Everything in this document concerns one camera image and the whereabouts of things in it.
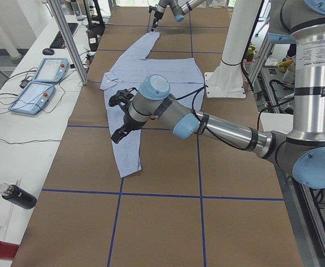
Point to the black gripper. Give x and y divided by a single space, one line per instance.
156 15
128 120

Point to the light blue striped shirt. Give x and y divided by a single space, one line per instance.
130 70

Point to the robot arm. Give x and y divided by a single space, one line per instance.
300 153
178 11

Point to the upper teach pendant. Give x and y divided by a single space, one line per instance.
51 70

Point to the teach pendant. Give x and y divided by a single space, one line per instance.
33 98
51 70

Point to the lower teach pendant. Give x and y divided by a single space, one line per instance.
33 98

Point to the black computer mouse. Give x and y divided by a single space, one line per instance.
48 51

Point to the black water bottle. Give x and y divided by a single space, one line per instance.
17 196

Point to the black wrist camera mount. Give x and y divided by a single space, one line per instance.
122 98

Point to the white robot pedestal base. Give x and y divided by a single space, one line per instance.
227 79

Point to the grey aluminium frame post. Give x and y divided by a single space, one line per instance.
56 9

